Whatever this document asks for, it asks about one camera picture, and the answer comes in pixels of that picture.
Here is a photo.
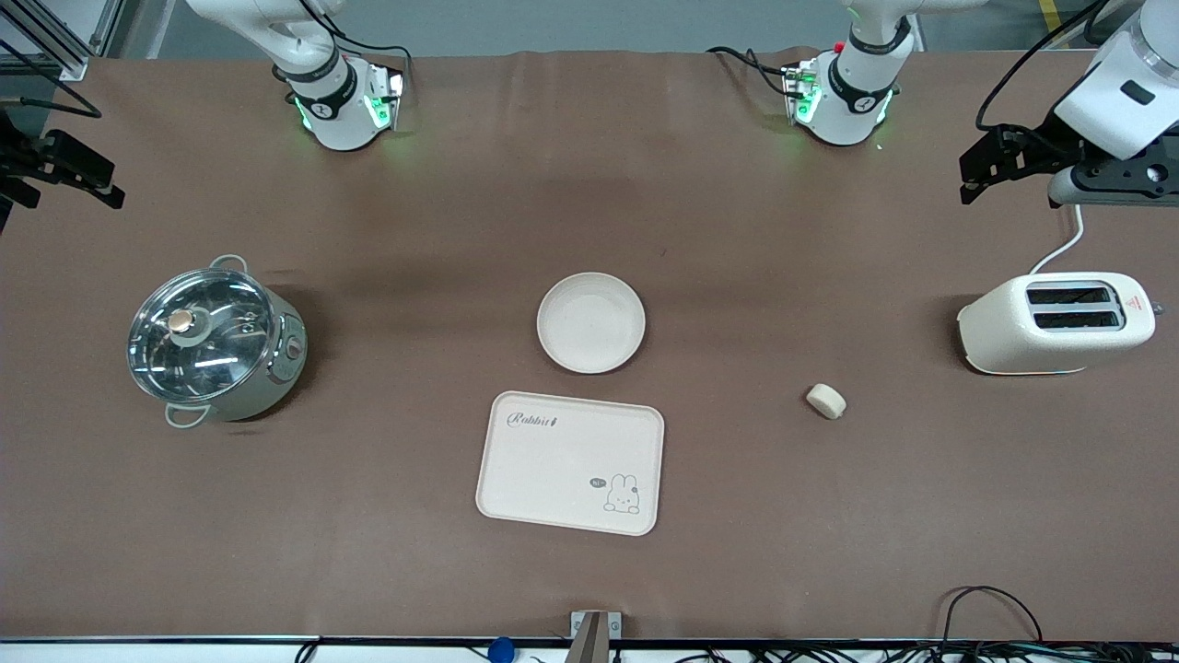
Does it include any round cream plate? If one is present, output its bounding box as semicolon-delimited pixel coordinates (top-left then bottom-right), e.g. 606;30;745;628
537;272;647;375

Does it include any cream rabbit print tray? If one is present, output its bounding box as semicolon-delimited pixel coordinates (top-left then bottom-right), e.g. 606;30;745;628
475;390;666;537

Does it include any cream two-slot toaster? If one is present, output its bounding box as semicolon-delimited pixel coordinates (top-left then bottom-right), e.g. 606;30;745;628
956;272;1158;377

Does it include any glass pot lid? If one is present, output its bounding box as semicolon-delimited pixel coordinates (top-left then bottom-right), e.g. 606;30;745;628
126;268;278;400

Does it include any stainless steel electric pot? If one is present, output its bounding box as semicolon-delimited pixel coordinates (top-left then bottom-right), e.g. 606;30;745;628
129;255;309;430

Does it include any thin black cable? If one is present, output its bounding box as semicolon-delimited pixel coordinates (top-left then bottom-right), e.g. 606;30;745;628
0;37;102;121

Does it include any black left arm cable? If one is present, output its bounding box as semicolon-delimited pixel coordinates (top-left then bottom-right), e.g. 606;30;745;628
975;0;1111;132

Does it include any white toaster power cable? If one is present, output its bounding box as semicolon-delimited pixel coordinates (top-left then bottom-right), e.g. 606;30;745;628
1029;204;1086;276

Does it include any aluminium frame profile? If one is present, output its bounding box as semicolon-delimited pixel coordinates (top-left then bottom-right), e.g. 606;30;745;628
0;0;125;82

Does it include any black arm base cable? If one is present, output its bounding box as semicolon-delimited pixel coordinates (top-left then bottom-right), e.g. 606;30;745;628
327;35;413;70
707;46;795;98

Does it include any looped black cable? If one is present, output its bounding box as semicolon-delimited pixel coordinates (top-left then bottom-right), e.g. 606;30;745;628
940;586;1046;647

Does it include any grey metal bracket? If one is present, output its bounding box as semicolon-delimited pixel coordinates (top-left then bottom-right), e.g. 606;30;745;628
564;610;624;663

